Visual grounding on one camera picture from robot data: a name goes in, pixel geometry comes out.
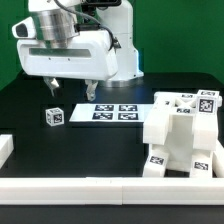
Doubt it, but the white marker sheet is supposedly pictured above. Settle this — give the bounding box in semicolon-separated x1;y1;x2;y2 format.
70;103;152;122

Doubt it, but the white front fence bar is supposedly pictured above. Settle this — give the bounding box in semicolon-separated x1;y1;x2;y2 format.
0;178;224;205

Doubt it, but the white chair seat part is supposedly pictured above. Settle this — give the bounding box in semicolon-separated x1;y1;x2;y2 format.
165;108;194;172

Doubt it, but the white fence bar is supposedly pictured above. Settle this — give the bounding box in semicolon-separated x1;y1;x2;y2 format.
0;178;224;205
0;134;14;168
213;142;224;178

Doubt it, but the white left fence bar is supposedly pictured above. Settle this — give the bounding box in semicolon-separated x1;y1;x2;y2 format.
0;134;14;168

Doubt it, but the white right fence bar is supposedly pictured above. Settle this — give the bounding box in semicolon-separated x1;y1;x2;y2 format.
213;142;224;178

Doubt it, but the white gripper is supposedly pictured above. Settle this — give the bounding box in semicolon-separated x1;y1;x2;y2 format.
12;17;118;101

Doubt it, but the small white tagged nut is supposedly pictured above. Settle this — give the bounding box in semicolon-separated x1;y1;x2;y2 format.
45;107;64;127

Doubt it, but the small white tagged cube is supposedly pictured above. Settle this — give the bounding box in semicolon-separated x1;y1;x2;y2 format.
196;90;219;114

